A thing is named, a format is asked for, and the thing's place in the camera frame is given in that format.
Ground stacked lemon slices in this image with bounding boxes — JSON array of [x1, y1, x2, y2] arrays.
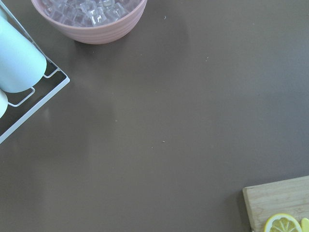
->
[[264, 213, 302, 232]]

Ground yellow plastic knife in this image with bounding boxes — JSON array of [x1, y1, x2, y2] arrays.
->
[[301, 218, 309, 232]]

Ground wooden cutting board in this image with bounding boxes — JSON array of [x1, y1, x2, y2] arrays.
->
[[242, 176, 309, 232]]

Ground mint green cup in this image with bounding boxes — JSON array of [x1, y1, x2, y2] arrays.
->
[[0, 17, 47, 93]]

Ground pink bowl with ice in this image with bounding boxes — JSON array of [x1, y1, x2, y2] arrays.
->
[[32, 0, 147, 44]]

